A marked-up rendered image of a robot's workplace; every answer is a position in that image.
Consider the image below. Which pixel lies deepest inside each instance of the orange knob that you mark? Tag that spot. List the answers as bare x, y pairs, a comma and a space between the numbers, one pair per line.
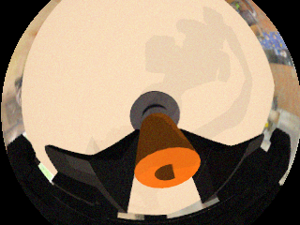
164, 158

